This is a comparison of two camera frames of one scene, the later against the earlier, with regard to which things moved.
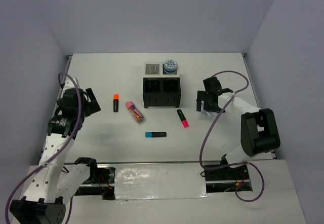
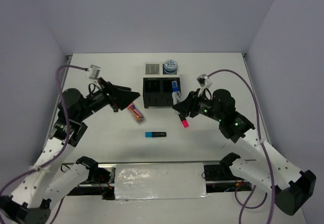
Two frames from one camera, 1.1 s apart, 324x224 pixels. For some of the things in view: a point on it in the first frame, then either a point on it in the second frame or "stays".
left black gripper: [92, 106] -> [116, 98]
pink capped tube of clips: [138, 116] stays
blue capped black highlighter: [155, 134] stays
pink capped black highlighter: [183, 118] stays
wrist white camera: [69, 83] -> [93, 72]
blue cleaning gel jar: [170, 67] stays
